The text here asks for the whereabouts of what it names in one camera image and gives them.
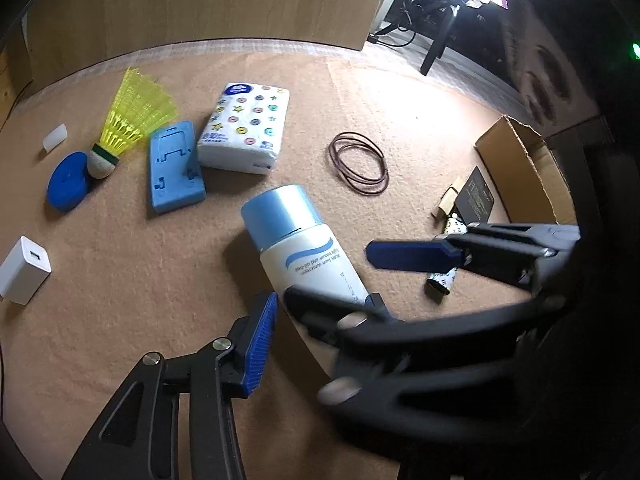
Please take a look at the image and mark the blue phone stand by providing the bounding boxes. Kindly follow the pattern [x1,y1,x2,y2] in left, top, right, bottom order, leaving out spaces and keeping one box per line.
[147,120,207,215]

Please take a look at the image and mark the small brown packet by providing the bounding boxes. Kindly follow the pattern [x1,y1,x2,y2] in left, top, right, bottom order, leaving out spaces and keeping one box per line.
[432,176,466,220]

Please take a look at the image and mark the patterned lighter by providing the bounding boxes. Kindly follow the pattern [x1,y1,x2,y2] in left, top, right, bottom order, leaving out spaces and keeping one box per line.
[425,212,471,305]

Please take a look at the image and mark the black stand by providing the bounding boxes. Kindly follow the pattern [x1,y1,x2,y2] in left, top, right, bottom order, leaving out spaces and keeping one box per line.
[370,0,466,77]

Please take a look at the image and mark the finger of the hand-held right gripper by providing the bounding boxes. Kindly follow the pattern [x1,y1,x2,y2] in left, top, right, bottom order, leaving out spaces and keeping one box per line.
[366,225,581,291]
[285,285,566,411]

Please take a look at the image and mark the patterned tissue pack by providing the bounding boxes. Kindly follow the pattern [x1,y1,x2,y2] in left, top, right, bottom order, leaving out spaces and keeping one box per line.
[196,82,291,176]

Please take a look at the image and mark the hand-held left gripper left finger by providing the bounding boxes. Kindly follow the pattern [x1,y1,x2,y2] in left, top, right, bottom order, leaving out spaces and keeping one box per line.
[62,292,278,480]

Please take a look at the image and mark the yellow shuttlecock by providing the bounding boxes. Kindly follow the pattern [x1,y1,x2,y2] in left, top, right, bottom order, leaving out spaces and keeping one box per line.
[88,66,180,181]

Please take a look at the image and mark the small white plastic case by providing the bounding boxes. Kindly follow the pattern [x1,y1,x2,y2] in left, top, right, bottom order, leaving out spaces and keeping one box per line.
[41,123,68,152]

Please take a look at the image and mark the cardboard box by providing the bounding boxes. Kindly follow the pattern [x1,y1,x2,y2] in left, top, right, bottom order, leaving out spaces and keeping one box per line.
[474,115,581,226]

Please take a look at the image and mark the brown rubber band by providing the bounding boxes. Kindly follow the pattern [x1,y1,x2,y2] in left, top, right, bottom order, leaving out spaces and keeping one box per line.
[339,144,390,195]
[329,132,387,182]

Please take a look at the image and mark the black card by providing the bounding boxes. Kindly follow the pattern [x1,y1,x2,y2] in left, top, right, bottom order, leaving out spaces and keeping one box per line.
[452,166,496,226]

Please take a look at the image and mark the white charger adapter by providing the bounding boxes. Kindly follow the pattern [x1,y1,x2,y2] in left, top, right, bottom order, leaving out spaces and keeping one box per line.
[0,236,52,306]

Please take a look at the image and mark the blue tape roll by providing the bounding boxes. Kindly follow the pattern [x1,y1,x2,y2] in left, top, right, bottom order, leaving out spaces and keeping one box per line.
[46,151,93,212]

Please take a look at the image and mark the white sunscreen bottle blue cap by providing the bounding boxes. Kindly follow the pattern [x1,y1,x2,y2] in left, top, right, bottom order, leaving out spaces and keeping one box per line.
[241,185,371,311]

